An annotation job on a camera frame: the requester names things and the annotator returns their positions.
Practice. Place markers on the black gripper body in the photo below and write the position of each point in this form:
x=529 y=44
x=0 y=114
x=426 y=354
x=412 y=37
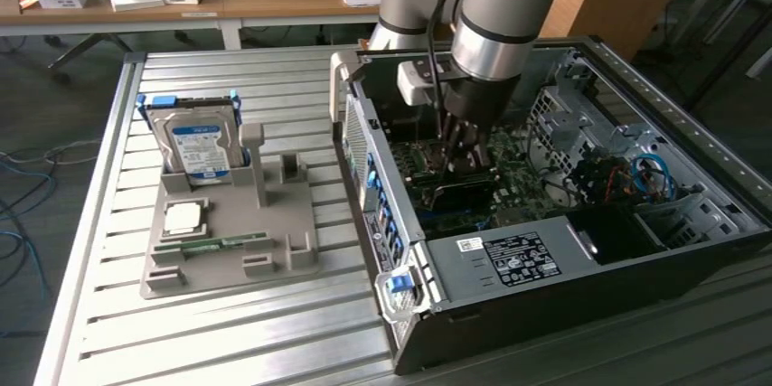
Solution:
x=478 y=99

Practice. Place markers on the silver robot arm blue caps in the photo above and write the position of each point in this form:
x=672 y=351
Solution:
x=506 y=11

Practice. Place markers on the metal CPU socket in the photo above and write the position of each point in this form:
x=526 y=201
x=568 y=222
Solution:
x=430 y=155

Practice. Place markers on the green motherboard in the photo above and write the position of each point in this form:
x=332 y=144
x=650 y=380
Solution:
x=518 y=155

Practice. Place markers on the grey power supply unit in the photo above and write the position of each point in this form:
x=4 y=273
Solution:
x=464 y=264

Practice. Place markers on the blue case release latch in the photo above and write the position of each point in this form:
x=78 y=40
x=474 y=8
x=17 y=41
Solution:
x=398 y=282

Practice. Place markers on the black open PC case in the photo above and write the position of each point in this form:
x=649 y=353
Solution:
x=542 y=313

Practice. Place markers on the grey parts rack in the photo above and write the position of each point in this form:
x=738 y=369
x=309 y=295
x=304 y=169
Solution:
x=241 y=232

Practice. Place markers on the hard disk blue carrier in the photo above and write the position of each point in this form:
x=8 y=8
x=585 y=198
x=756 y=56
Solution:
x=193 y=146

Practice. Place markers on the green RAM stick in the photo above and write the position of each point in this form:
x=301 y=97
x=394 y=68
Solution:
x=205 y=246

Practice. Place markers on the silver CPU chip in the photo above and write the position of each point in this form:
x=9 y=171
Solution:
x=180 y=219

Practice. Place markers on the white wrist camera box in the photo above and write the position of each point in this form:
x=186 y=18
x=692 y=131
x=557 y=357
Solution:
x=413 y=83

